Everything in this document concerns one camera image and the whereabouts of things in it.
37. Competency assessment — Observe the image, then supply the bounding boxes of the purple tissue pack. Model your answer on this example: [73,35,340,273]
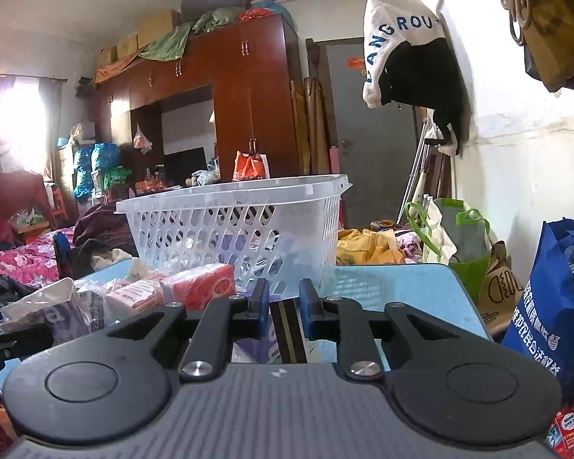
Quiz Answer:
[232,298,308,364]

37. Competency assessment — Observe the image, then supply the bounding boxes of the red tissue pack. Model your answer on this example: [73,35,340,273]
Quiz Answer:
[160,263,236,311]

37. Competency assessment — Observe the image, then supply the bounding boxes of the yellow blanket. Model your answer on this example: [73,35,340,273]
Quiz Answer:
[336,229,405,265]

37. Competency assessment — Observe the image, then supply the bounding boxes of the white plastic laundry basket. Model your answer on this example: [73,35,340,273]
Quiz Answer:
[116,174,351,298]

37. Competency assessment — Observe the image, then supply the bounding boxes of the orange white plastic bag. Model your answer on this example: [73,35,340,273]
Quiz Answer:
[232,151,271,181]

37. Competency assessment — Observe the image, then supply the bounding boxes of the black television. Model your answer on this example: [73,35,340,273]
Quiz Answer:
[163,147,207,184]

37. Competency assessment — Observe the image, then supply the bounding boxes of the green white tote bag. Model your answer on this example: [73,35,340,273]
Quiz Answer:
[404,198,492,304]

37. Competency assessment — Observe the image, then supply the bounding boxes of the grey metal door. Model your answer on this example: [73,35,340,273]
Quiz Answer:
[325,42,418,229]

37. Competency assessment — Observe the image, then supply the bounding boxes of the metal crutches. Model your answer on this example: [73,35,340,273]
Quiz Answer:
[397,116,440,224]

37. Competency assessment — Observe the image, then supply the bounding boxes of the blue shopping bag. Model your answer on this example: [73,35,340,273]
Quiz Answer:
[503,219,574,402]

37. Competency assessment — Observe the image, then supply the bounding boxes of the dark red wooden wardrobe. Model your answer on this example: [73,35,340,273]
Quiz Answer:
[93,13,303,181]

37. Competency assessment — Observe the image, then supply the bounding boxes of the green cloth on wardrobe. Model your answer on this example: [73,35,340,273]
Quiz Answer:
[137,6,246,62]

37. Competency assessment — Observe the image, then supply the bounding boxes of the white cap with blue letters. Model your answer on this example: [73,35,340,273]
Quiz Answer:
[363,0,446,109]

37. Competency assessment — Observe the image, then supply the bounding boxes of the brown hanging bag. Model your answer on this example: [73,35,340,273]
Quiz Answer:
[525,0,574,92]

